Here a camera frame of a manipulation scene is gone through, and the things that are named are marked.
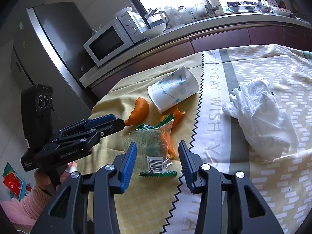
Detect white pump soap bottle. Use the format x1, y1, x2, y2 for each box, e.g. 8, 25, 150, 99
207, 0, 223, 14

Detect pile of clear glassware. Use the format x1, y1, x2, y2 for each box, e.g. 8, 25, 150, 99
163, 4, 207, 26

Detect white microwave oven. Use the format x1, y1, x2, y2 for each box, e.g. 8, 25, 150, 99
83, 11, 148, 67

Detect person's left hand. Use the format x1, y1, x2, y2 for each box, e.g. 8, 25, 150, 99
34, 164, 74, 196

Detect person's left forearm pink sleeve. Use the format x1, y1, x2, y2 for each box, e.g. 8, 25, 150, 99
0, 184, 53, 232

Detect white plate with food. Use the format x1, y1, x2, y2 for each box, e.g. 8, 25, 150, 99
270, 7, 292, 17

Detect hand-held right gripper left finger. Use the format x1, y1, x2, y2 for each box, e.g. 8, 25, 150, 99
30, 142, 137, 234

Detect red printed bag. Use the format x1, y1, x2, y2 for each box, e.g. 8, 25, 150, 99
4, 173, 25, 195

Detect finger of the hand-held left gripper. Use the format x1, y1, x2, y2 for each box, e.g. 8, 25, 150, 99
52, 114, 116, 137
50, 118, 125, 149

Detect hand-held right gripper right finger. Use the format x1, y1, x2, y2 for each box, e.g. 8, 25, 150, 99
178, 141, 284, 234

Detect white tissue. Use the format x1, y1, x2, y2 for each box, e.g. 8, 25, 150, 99
222, 77, 300, 162

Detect white blue dotted paper cup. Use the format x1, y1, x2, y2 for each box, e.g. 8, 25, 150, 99
147, 66, 197, 114

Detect glass kettle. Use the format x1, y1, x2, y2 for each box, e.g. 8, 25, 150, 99
146, 8, 170, 28

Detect brown lower kitchen cabinets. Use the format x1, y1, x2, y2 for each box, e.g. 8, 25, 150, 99
89, 22, 312, 98

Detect blue plastic bag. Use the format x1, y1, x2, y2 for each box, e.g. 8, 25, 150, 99
2, 163, 32, 199

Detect white wide bowl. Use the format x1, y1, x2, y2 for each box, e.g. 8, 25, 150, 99
114, 7, 133, 17
143, 22, 167, 37

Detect grey steel refrigerator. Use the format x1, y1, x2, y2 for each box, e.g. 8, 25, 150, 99
10, 2, 98, 117

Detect white kitchen countertop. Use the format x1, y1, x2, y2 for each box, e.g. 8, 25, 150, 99
79, 11, 312, 88

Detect green clear snack wrapper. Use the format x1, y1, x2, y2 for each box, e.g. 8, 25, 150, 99
124, 118, 177, 177

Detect yellow grey printed tablecloth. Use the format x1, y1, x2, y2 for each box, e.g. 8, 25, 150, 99
73, 44, 312, 234

